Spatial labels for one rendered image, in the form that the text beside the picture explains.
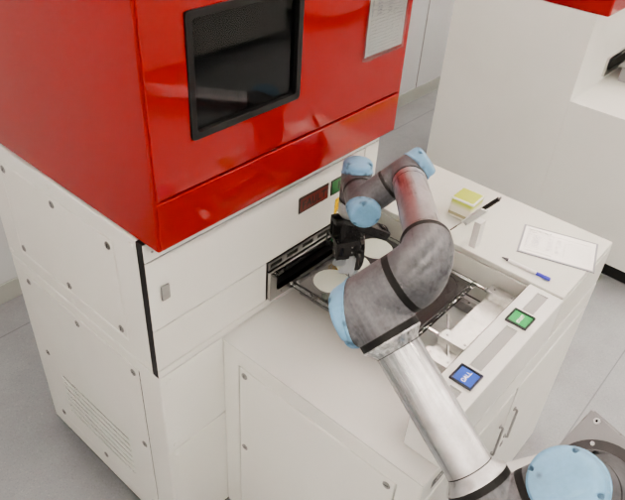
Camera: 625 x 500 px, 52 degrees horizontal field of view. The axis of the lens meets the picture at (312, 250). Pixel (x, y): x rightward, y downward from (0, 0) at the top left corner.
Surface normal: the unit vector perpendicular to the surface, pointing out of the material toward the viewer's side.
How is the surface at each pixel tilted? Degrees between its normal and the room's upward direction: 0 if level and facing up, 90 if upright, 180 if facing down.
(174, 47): 90
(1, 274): 90
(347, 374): 0
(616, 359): 0
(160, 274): 90
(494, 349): 0
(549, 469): 38
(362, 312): 59
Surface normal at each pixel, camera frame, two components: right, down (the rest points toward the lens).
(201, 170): 0.75, 0.44
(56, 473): 0.06, -0.80
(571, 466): -0.45, -0.43
